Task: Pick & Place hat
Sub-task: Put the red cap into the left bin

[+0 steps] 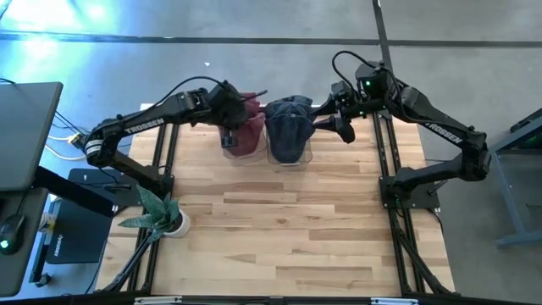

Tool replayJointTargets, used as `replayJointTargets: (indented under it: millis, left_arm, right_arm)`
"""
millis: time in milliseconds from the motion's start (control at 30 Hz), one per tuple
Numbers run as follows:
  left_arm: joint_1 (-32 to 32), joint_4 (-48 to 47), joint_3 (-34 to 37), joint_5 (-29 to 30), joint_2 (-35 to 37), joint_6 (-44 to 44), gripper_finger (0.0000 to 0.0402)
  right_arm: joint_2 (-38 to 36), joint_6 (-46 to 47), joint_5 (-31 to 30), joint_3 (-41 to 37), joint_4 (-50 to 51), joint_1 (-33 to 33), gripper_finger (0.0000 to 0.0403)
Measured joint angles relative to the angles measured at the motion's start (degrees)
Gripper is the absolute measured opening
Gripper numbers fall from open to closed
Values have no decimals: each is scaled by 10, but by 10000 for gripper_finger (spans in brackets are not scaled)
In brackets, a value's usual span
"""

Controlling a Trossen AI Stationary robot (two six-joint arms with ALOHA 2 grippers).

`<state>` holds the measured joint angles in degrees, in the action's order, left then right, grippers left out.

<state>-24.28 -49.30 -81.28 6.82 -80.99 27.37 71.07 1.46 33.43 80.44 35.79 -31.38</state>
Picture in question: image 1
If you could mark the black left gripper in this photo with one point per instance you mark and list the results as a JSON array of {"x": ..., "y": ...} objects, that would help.
[{"x": 228, "y": 106}]

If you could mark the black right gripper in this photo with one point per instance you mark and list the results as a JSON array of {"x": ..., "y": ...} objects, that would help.
[{"x": 349, "y": 114}]

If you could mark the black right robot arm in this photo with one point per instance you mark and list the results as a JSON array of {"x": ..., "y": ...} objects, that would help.
[{"x": 444, "y": 131}]

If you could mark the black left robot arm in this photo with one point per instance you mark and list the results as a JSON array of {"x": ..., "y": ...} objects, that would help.
[{"x": 144, "y": 125}]

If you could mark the clear plastic bin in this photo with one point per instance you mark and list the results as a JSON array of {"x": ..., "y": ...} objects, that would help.
[
  {"x": 243, "y": 158},
  {"x": 304, "y": 160}
]

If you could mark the white plant pot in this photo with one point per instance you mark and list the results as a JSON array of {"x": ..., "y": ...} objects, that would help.
[{"x": 184, "y": 226}]

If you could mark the green leafy plant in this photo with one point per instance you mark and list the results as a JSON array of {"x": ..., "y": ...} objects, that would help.
[{"x": 154, "y": 214}]

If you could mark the black diagonal beam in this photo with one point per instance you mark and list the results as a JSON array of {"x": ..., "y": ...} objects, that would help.
[{"x": 76, "y": 192}]

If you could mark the black computer case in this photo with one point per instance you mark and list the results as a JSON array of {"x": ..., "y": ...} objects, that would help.
[{"x": 80, "y": 237}]

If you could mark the dark grey desk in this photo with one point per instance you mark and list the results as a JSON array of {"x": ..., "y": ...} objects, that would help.
[{"x": 17, "y": 275}]

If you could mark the black aluminium rig frame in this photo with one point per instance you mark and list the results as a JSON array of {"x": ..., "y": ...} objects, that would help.
[{"x": 383, "y": 169}]

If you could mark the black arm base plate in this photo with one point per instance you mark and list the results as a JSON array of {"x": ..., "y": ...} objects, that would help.
[{"x": 423, "y": 201}]

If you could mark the silver bracket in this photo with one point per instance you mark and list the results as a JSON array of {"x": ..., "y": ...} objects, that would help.
[
  {"x": 394, "y": 301},
  {"x": 156, "y": 301}
]

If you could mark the blue-grey metal table frame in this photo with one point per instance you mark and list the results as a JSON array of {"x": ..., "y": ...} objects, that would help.
[{"x": 517, "y": 220}]

